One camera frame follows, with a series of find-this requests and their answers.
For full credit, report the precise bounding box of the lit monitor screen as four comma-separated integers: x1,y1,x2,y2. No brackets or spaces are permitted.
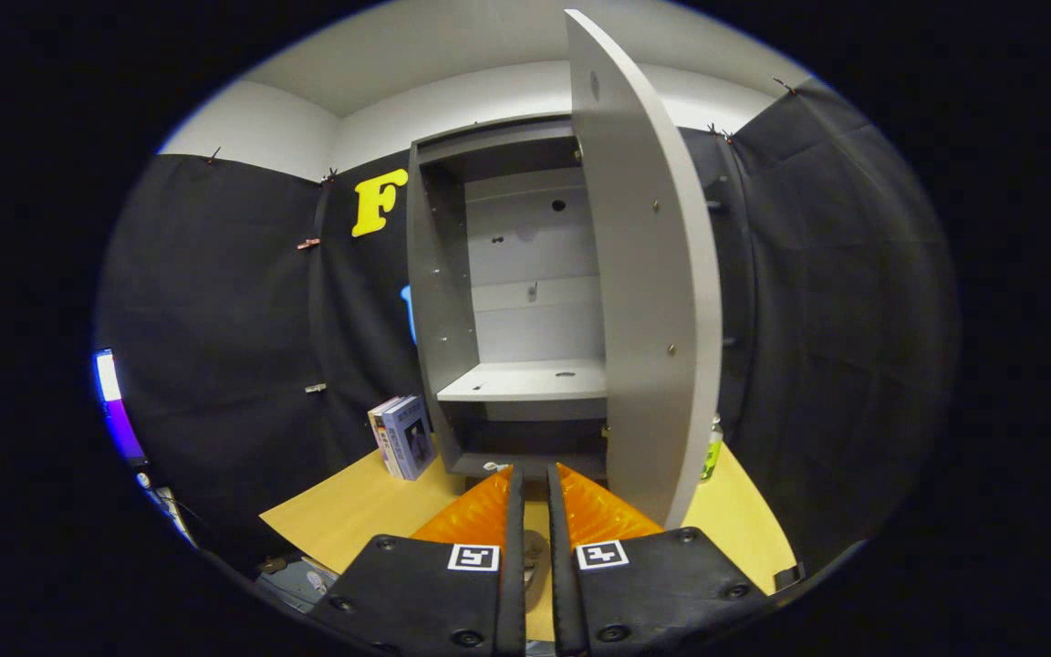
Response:
92,349,148,466

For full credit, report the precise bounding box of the grey shoe cabinet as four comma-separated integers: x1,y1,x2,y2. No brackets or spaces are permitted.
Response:
405,112,756,483

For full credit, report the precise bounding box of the blue cover book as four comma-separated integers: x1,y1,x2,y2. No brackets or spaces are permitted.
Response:
381,394,438,482

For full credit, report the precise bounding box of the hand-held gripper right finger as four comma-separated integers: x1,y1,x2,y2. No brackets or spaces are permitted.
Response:
544,462,770,657

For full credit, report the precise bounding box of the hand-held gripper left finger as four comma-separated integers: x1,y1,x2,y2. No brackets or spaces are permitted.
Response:
307,464,527,657

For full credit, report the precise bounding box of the beige shoe cabinet door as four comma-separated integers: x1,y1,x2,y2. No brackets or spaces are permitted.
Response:
565,9,725,530

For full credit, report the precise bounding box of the white cover book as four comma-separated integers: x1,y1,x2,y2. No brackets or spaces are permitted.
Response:
367,396,403,477

